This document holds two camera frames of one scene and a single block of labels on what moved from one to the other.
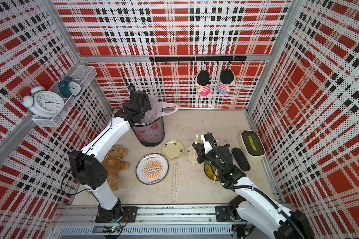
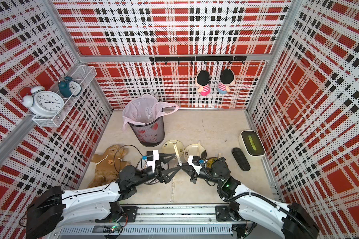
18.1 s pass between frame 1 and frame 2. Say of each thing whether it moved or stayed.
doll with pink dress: stayed
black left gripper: moved
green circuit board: stayed
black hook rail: stayed
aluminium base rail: stayed
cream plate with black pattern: stayed
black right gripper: moved
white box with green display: stayed
